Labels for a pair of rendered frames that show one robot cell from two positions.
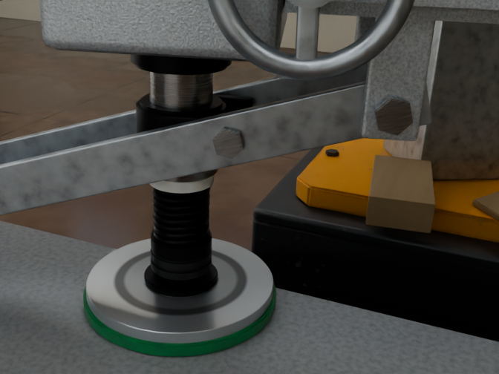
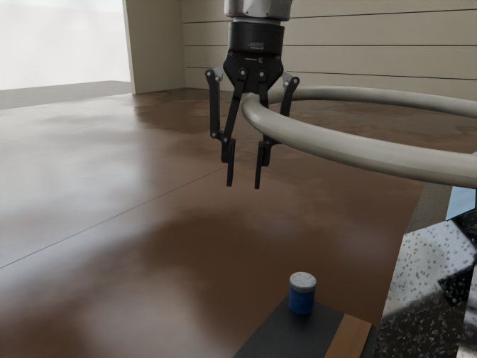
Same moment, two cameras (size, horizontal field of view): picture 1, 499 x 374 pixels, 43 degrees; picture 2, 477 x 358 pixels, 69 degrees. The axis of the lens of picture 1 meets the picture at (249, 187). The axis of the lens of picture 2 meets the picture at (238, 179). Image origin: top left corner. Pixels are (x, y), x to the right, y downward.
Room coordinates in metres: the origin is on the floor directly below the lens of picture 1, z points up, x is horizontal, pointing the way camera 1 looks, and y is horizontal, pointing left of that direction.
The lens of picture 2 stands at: (0.11, 0.82, 0.99)
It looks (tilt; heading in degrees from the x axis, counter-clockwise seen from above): 21 degrees down; 16
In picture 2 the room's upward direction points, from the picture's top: straight up
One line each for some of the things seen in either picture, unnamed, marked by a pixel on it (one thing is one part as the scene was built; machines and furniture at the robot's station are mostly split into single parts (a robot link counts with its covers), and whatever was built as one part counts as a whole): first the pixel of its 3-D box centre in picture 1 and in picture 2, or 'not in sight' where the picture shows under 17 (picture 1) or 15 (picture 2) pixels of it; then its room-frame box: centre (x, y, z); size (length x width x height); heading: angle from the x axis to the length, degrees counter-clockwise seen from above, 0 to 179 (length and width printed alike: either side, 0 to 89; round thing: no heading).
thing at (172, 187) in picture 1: (181, 165); not in sight; (0.62, 0.07, 0.97); 0.07 x 0.07 x 0.04
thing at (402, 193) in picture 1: (400, 191); not in sight; (0.98, -0.25, 0.81); 0.20 x 0.10 x 0.05; 168
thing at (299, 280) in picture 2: not in sight; (302, 293); (1.24, 0.88, 0.08); 0.10 x 0.10 x 0.13
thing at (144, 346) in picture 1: (181, 285); not in sight; (0.62, 0.07, 0.82); 0.22 x 0.22 x 0.04
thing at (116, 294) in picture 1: (181, 282); not in sight; (0.62, 0.07, 0.82); 0.21 x 0.21 x 0.01
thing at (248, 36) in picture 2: not in sight; (253, 58); (0.60, 0.93, 0.97); 0.08 x 0.07 x 0.09; 102
